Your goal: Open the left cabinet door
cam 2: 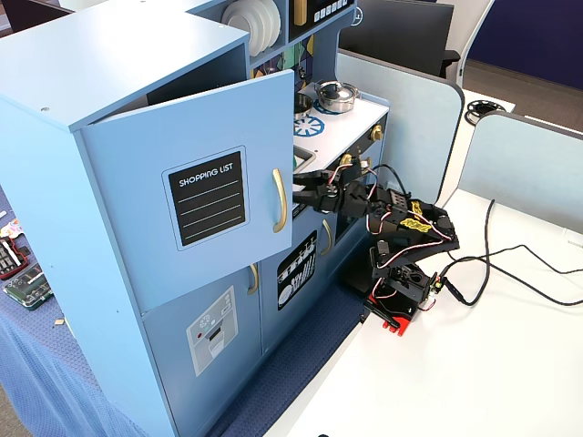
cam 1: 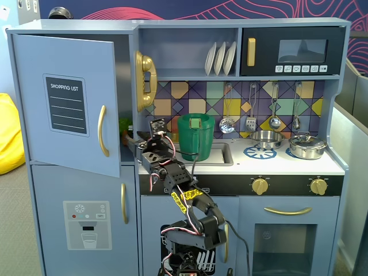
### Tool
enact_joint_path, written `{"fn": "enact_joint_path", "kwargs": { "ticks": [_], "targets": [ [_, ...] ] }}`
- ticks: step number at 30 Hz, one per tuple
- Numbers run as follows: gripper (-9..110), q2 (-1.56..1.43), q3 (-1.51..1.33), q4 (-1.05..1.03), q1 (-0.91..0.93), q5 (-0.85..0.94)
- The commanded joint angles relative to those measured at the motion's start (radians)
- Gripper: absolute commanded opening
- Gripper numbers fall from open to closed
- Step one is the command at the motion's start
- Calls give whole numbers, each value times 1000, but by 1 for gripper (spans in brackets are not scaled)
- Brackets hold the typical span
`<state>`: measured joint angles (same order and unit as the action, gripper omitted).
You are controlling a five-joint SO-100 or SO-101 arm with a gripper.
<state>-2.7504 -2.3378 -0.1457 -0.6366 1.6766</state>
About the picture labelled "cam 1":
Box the grey metal cabinet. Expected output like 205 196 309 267
16 0 40 25

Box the toy vegetable with green leaves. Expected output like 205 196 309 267
119 117 135 146

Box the small wrist camera board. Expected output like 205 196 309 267
148 117 167 136

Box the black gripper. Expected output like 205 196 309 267
125 131 177 174

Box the gold microwave door handle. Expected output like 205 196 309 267
247 37 256 67

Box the grey partition panel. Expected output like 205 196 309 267
330 57 368 276

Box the blue toy kitchen body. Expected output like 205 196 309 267
6 17 352 276

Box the steel toy frying pan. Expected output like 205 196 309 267
232 130 286 150

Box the gold dishwasher door handle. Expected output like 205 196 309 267
223 223 230 263

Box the steel toy pot with lid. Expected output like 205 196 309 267
288 131 328 160

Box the steel slotted skimmer spoon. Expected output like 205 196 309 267
218 83 236 135

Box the black camera cable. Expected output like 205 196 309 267
174 148 251 276

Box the blue freezer door with dispenser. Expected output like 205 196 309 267
30 162 140 276

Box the gold curved fridge door handle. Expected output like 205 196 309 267
97 105 110 158

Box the gold stove knob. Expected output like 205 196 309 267
309 177 328 196
251 177 270 196

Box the green plastic pitcher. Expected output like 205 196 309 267
177 113 216 162

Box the steel slotted spatula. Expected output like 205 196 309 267
244 83 257 133

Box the blue oven door with window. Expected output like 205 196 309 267
238 196 342 276

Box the white toy plate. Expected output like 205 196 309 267
204 41 217 76
213 41 227 76
223 41 237 76

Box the gold oven door handle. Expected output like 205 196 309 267
263 206 313 216

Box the grey toy sink basin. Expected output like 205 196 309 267
172 141 234 167

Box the black toy microwave door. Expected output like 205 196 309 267
240 26 346 76

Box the blue dishwasher cabinet door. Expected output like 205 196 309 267
140 195 240 276

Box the gold toy telephone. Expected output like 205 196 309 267
135 51 158 113

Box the blue fridge door with list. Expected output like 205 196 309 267
11 33 121 178

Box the gold curved freezer door handle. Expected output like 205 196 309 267
120 182 129 225

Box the yellow bean bag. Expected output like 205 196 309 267
0 92 26 175

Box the steel toy ladle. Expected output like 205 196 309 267
268 82 281 130

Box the steel toy whisk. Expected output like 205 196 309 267
292 82 303 130

